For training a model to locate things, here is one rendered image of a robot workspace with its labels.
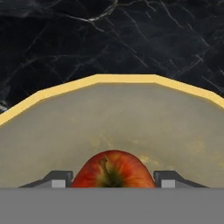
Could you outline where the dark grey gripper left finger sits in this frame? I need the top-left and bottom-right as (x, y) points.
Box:
(18, 170), (74, 189)

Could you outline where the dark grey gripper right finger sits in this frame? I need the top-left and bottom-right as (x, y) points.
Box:
(152, 170), (208, 189)

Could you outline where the red apple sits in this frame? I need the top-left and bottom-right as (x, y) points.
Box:
(70, 150), (158, 189)

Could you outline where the yellow bowl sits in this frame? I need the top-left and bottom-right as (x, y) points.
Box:
(0, 73), (224, 189)

